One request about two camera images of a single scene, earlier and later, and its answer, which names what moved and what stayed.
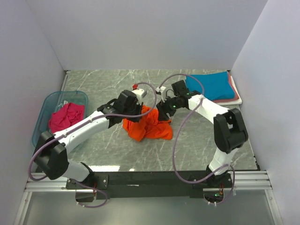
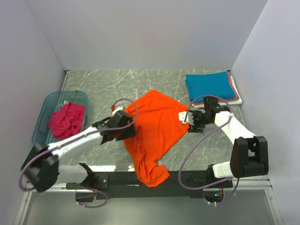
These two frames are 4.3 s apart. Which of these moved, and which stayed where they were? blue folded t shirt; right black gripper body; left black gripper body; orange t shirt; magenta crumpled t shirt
Moved: orange t shirt; right black gripper body; left black gripper body
Stayed: magenta crumpled t shirt; blue folded t shirt
